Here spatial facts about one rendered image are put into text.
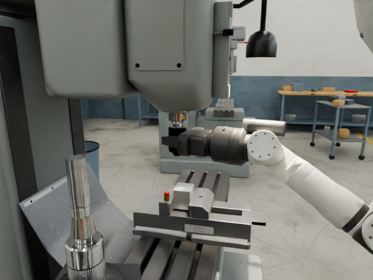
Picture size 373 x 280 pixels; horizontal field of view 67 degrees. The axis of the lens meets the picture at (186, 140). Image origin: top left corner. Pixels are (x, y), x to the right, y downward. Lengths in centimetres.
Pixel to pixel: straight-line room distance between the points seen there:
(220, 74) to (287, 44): 661
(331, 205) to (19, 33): 79
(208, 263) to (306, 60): 676
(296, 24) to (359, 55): 156
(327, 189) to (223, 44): 38
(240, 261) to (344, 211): 47
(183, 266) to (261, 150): 36
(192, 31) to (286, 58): 667
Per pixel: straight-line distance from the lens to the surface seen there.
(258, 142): 60
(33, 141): 84
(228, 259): 98
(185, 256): 80
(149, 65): 62
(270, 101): 725
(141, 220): 88
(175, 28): 61
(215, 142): 64
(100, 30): 65
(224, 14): 68
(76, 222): 38
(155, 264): 78
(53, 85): 71
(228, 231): 83
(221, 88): 67
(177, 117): 70
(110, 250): 94
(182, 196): 84
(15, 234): 86
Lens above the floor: 141
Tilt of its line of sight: 15 degrees down
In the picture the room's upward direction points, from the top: straight up
